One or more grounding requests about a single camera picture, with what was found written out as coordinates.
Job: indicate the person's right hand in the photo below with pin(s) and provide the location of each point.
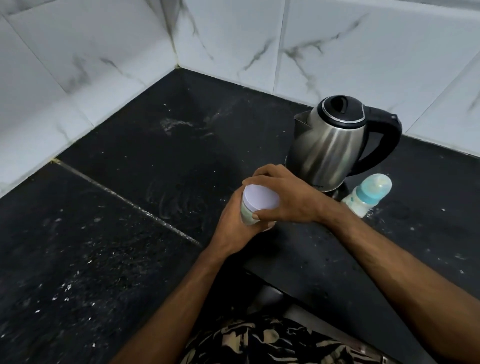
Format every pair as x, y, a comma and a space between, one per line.
296, 198

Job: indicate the person's left hand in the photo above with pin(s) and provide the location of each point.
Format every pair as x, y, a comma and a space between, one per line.
230, 232

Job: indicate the glass jar of white powder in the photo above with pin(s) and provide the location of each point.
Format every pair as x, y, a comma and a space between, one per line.
246, 215

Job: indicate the white jar lid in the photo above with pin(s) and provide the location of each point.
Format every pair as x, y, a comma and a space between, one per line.
260, 197

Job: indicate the clear baby bottle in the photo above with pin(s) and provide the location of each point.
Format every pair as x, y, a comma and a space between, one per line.
356, 204

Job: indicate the steel electric kettle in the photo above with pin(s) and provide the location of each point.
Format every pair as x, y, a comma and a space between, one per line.
333, 146

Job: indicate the clear dome bottle cap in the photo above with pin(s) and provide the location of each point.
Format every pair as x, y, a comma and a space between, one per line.
378, 183

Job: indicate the person's left forearm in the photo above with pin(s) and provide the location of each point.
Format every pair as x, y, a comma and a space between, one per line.
168, 315

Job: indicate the person's right forearm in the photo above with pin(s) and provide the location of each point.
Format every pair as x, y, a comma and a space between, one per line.
412, 277

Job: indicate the leaf patterned shorts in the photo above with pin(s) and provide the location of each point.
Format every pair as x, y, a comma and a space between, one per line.
277, 341

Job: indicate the brown cabinet front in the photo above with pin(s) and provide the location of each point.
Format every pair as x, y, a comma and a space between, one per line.
318, 322

